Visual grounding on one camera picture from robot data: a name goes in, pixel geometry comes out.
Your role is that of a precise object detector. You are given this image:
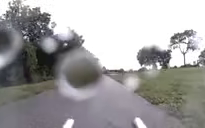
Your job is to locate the open grass field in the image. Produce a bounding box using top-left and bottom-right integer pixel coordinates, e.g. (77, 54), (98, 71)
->
(106, 66), (205, 128)

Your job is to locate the broad dark tree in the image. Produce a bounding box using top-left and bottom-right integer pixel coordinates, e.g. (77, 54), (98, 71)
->
(136, 45), (173, 70)

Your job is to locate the tall thin-trunk tree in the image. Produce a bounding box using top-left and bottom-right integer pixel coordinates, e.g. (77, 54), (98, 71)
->
(169, 28), (202, 67)

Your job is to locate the robot's own part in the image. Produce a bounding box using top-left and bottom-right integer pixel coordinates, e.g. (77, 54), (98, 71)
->
(62, 118), (76, 128)
(133, 116), (148, 128)

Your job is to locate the grass verge beside wood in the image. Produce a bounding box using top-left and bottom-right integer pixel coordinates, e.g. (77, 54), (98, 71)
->
(0, 79), (58, 111)

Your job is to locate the dense wood of trees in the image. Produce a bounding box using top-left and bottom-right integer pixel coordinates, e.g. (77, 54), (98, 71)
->
(0, 0), (103, 88)

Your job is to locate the grey asphalt road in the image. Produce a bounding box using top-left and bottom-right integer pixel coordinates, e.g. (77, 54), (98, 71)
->
(0, 73), (188, 128)

